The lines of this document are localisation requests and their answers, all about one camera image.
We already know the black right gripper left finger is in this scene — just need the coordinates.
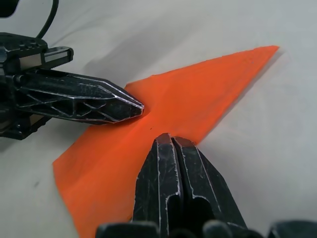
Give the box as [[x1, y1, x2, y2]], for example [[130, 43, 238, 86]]
[[132, 132, 184, 232]]

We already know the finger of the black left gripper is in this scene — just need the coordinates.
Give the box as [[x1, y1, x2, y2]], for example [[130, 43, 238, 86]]
[[31, 68, 145, 110], [14, 73, 144, 125]]

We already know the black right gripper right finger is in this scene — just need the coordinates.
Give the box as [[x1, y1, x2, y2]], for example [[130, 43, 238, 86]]
[[172, 136, 249, 232]]

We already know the orange paper sheet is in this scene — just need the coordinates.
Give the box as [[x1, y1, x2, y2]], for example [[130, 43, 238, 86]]
[[52, 45, 280, 238]]

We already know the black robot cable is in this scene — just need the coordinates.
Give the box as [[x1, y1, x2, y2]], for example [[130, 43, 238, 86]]
[[36, 0, 61, 40]]

